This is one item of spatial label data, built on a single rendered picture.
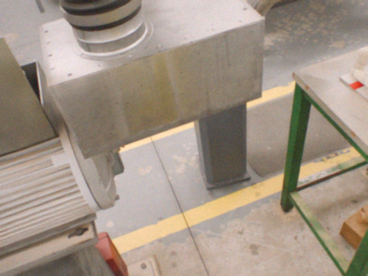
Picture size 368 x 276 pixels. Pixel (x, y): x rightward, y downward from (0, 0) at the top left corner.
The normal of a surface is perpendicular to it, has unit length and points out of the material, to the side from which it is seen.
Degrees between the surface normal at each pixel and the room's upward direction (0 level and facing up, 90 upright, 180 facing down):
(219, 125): 90
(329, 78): 0
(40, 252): 0
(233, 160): 90
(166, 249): 0
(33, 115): 90
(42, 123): 90
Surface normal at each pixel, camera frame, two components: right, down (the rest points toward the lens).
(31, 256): -0.13, -0.67
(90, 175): 0.25, 0.31
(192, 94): 0.34, 0.66
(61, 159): 0.15, 0.01
